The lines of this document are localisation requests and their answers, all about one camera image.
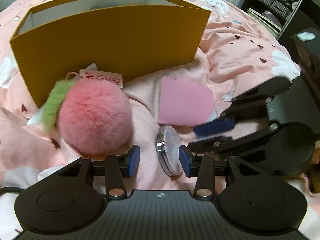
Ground glitter round compact mirror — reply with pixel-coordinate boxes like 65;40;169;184
155;125;183;177

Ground pink card wallet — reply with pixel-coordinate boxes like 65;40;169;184
158;76;216;127

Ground pink fluffy peach plush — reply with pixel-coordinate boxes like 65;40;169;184
41;79;133;155

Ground pink patterned bed sheet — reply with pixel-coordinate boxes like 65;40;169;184
0;0;320;240

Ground pink paper tag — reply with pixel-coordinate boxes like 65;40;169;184
65;69;123;88

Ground storage shelf with baskets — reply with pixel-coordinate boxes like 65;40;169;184
241;0;303;39

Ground yellow cardboard box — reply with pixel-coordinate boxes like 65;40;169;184
10;0;210;107

